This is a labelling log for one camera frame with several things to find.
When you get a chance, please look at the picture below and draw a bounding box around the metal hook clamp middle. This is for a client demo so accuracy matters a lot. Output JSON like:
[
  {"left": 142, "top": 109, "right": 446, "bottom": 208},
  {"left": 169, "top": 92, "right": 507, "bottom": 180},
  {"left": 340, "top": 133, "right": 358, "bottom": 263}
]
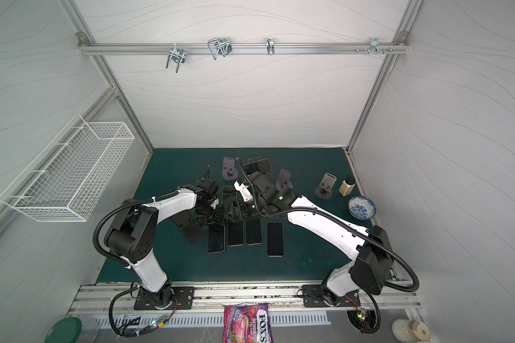
[{"left": 207, "top": 37, "right": 233, "bottom": 60}]

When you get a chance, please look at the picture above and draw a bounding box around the black fan at right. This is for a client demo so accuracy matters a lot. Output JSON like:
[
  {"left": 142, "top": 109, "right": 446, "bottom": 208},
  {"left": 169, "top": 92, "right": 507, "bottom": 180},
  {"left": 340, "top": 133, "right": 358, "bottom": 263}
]
[{"left": 347, "top": 309, "right": 381, "bottom": 334}]

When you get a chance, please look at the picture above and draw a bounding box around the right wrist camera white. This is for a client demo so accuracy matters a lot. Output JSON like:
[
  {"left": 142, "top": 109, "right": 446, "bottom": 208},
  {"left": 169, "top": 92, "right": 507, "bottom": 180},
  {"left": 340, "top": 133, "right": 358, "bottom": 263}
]
[{"left": 234, "top": 181, "right": 253, "bottom": 203}]

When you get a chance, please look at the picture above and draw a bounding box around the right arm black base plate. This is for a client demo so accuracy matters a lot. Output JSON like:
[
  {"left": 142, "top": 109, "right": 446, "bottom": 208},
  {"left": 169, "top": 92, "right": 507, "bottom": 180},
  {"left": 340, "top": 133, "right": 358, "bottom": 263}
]
[{"left": 296, "top": 284, "right": 361, "bottom": 309}]

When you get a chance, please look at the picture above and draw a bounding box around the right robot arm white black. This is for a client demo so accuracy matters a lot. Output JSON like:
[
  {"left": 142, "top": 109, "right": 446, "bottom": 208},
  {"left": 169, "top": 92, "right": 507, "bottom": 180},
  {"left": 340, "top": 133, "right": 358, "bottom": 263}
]
[{"left": 234, "top": 171, "right": 420, "bottom": 307}]

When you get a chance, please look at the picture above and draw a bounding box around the metal ring hook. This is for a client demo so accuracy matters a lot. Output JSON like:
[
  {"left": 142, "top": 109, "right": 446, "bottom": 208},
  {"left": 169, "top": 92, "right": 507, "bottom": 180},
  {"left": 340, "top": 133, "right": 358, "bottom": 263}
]
[{"left": 266, "top": 38, "right": 275, "bottom": 56}]

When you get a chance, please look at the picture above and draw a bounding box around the metal hook clamp right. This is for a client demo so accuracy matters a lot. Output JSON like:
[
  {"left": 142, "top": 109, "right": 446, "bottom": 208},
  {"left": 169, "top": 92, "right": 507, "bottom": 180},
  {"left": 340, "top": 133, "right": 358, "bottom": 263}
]
[{"left": 355, "top": 38, "right": 392, "bottom": 55}]

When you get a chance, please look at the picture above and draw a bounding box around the white wire basket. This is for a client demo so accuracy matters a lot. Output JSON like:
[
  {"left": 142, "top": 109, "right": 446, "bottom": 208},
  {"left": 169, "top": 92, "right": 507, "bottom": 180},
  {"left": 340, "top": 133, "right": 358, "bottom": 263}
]
[{"left": 0, "top": 114, "right": 134, "bottom": 222}]

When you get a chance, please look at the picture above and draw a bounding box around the phone silver edge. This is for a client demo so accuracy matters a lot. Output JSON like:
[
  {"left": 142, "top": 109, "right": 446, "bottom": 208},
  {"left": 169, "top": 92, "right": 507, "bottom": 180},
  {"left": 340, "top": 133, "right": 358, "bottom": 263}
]
[{"left": 222, "top": 186, "right": 237, "bottom": 208}]

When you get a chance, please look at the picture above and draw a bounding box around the metal hook clamp left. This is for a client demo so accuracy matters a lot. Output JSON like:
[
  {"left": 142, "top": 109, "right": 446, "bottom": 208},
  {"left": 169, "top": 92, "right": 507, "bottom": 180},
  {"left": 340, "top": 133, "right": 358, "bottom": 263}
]
[{"left": 165, "top": 44, "right": 186, "bottom": 73}]

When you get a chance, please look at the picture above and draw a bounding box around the green round lid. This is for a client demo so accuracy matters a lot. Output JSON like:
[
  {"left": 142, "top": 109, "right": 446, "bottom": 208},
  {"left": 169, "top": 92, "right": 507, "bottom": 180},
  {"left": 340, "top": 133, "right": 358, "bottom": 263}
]
[{"left": 44, "top": 317, "right": 82, "bottom": 343}]

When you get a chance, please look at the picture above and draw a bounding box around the purple Fox's candy bag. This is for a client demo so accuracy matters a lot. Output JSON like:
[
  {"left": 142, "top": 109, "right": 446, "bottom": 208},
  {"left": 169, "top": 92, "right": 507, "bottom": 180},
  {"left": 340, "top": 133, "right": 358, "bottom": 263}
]
[{"left": 223, "top": 303, "right": 273, "bottom": 343}]

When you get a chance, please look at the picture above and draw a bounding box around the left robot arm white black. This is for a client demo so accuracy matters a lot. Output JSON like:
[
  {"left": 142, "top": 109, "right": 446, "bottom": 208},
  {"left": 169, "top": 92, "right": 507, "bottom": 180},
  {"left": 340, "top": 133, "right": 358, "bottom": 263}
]
[{"left": 92, "top": 178, "right": 220, "bottom": 310}]

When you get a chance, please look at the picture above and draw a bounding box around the blue white ceramic bowl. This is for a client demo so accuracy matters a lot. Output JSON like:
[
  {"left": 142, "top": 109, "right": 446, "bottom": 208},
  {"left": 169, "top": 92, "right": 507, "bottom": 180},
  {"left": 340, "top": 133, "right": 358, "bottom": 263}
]
[{"left": 348, "top": 196, "right": 377, "bottom": 221}]

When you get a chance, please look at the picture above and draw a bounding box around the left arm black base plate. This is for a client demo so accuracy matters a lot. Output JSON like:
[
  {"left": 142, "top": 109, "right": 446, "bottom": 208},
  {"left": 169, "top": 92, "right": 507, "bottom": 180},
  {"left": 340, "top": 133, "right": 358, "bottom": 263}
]
[{"left": 134, "top": 287, "right": 195, "bottom": 311}]

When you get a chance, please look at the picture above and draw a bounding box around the white vented strip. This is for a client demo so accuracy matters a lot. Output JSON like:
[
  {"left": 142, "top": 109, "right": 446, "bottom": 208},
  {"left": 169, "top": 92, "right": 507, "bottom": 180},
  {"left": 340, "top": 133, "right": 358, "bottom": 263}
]
[{"left": 111, "top": 312, "right": 331, "bottom": 330}]

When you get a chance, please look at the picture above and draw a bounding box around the metal hook clamp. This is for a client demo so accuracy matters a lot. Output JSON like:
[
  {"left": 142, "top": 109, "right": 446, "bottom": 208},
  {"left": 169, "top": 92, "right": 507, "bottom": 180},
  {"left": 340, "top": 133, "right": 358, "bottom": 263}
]
[
  {"left": 165, "top": 44, "right": 186, "bottom": 73},
  {"left": 355, "top": 38, "right": 392, "bottom": 55},
  {"left": 207, "top": 37, "right": 233, "bottom": 60}
]

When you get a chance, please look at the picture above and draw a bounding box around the right round grey stand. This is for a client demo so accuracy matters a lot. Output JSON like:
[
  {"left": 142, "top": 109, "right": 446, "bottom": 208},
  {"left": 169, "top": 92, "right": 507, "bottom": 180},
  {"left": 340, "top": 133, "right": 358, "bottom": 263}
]
[{"left": 276, "top": 169, "right": 293, "bottom": 192}]

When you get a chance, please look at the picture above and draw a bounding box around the black folding phone stand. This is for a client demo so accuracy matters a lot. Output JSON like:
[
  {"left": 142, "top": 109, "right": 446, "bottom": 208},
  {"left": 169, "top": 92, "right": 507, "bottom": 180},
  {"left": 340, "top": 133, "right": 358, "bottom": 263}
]
[{"left": 172, "top": 210, "right": 204, "bottom": 244}]

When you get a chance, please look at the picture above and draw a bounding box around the small beige bottle black cap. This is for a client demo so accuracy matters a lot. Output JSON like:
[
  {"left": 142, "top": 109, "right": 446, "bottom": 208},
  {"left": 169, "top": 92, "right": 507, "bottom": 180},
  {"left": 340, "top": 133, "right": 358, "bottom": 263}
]
[{"left": 339, "top": 176, "right": 356, "bottom": 197}]

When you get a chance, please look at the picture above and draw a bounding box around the white cup at corner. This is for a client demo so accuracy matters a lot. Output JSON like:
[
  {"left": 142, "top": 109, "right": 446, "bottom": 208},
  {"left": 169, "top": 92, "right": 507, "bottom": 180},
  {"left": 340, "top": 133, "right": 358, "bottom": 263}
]
[{"left": 391, "top": 319, "right": 431, "bottom": 343}]

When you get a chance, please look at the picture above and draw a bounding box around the aluminium top crossbar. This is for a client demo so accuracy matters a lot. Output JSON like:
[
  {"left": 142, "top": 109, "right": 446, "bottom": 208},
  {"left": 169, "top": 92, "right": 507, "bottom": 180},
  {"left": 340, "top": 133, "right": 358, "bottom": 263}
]
[{"left": 79, "top": 41, "right": 410, "bottom": 56}]

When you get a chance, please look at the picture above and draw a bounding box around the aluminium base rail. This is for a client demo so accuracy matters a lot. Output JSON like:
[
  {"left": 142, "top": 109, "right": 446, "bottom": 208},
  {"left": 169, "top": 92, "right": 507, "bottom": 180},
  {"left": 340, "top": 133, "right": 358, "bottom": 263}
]
[{"left": 67, "top": 280, "right": 422, "bottom": 315}]

